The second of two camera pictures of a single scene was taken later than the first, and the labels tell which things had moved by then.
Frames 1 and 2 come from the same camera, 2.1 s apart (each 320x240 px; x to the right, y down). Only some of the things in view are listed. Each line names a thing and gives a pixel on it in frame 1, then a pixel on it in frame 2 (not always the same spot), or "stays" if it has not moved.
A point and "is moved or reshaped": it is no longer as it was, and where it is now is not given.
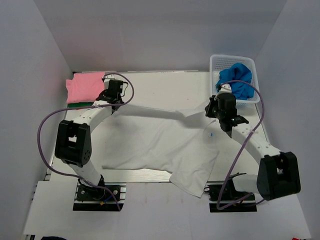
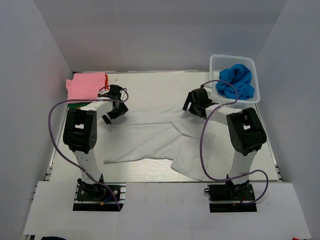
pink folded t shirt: x=84 y=87 stays
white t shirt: x=180 y=142 is moved or reshaped
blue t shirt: x=238 y=71 stays
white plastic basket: x=218 y=63 stays
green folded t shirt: x=79 y=104 stays
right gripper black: x=214 y=100 -> x=190 y=99
